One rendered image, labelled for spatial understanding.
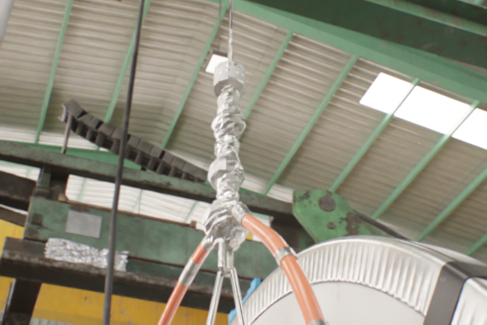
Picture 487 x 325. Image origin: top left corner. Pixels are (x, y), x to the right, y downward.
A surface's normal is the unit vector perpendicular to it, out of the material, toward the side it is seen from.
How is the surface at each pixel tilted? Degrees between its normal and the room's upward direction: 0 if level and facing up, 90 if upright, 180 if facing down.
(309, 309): 67
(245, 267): 90
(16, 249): 90
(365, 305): 90
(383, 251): 89
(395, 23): 180
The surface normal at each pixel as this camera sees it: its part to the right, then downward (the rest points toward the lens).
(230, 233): 0.24, 0.35
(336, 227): 0.18, -0.63
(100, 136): -0.26, 0.68
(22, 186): 0.56, -0.53
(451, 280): -0.93, -0.25
